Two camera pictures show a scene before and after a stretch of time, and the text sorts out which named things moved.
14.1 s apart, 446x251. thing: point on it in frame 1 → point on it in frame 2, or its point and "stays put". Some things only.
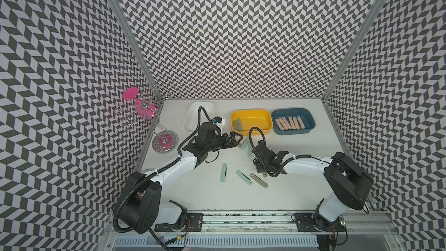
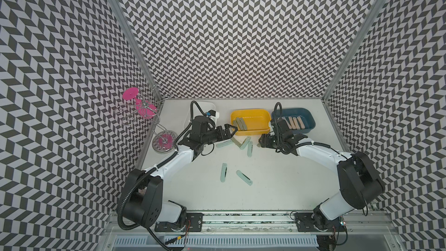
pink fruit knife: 295,123 stays put
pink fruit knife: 291,122 stays put
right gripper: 258,165 → 265,142
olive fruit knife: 239,126 stays put
